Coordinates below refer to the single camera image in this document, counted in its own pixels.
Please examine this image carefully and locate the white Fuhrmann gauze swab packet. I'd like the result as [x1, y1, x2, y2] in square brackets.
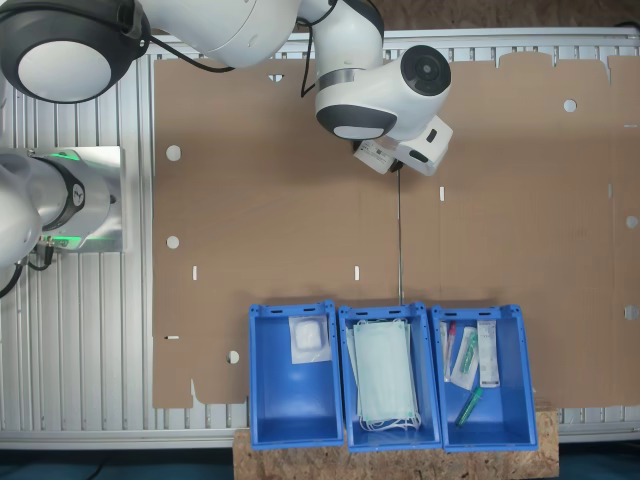
[352, 139, 401, 176]

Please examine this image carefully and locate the cotton pad in clear bag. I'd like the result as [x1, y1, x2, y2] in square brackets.
[288, 314, 334, 366]

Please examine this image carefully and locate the blue bin with cotton packet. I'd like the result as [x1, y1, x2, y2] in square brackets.
[248, 299, 347, 450]

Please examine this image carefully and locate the thin grey metal rod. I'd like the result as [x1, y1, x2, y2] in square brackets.
[396, 171, 406, 305]

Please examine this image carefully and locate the brown cardboard sheet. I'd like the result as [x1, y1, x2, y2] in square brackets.
[151, 49, 640, 411]

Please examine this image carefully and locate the red-capped swab tube packet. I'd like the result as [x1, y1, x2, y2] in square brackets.
[439, 321, 459, 384]

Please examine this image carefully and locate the packed green syringe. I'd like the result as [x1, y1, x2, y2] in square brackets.
[449, 327, 480, 392]

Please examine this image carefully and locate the long white printed packet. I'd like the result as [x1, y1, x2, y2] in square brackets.
[475, 319, 502, 390]

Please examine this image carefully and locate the pale green face mask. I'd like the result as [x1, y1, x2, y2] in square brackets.
[352, 317, 424, 433]
[345, 323, 362, 394]

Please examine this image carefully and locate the blue bin with face masks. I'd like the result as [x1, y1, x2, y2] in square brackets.
[337, 301, 444, 454]

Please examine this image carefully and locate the loose green syringe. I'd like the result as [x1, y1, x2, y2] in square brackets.
[454, 386, 486, 429]

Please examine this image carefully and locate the blue bin with syringe packets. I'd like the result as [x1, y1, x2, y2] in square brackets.
[430, 303, 538, 454]

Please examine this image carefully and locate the OSB wood board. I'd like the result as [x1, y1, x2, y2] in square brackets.
[232, 397, 561, 480]

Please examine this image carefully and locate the aluminium profile table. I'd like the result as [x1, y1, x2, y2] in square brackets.
[0, 27, 640, 450]

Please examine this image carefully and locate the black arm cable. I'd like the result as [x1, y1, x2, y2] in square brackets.
[137, 29, 237, 75]
[297, 14, 331, 100]

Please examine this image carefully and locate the black base cable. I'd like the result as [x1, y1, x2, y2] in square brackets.
[0, 237, 57, 300]

